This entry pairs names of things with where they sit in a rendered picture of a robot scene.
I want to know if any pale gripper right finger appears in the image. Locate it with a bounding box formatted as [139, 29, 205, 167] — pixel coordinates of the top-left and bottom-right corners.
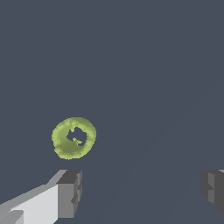
[200, 169, 224, 216]

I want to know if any green ring-shaped object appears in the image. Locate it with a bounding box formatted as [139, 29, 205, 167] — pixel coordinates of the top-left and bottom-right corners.
[51, 116, 97, 161]

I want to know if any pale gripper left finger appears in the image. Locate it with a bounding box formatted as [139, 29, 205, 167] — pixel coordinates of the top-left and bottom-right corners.
[0, 169, 83, 224]

